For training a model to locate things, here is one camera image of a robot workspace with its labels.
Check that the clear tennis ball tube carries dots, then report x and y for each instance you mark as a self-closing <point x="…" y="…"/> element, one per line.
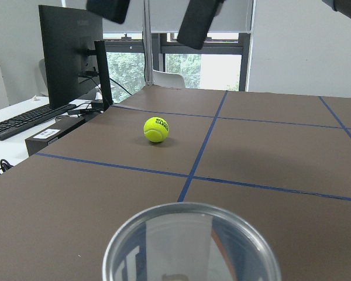
<point x="188" y="241"/>

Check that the black computer monitor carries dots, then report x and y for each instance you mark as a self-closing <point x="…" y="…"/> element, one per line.
<point x="74" y="55"/>

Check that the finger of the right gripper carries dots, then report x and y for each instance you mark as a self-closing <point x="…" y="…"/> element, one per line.
<point x="113" y="10"/>

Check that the small black box device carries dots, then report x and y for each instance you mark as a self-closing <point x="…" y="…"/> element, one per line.
<point x="52" y="133"/>

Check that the white chair behind table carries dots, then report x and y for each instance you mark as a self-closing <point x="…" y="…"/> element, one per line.
<point x="169" y="80"/>

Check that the yellow tennis ball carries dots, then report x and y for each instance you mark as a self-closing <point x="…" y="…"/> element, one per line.
<point x="156" y="129"/>

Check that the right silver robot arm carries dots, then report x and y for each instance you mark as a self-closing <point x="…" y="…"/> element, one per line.
<point x="343" y="7"/>

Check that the black keyboard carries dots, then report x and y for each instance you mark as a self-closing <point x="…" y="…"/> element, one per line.
<point x="29" y="119"/>

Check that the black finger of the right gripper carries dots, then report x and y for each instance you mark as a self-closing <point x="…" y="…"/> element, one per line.
<point x="197" y="21"/>

